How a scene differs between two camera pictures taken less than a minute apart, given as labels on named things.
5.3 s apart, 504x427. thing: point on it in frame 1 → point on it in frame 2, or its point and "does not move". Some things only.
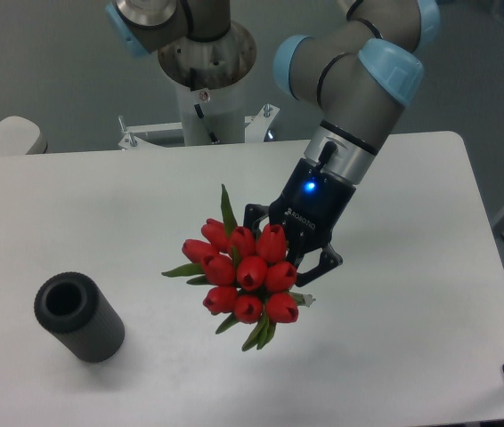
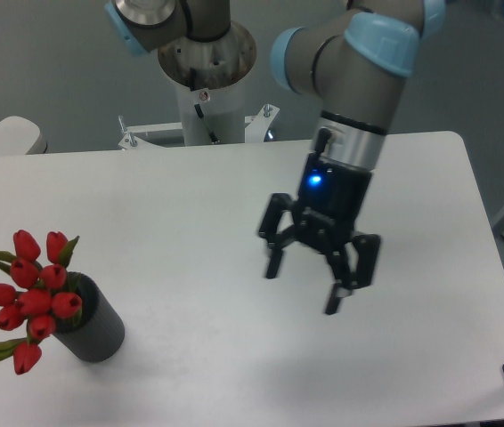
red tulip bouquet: x=247 y=275 → x=41 y=291
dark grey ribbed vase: x=71 y=306 does not move
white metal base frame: x=256 y=129 does not move
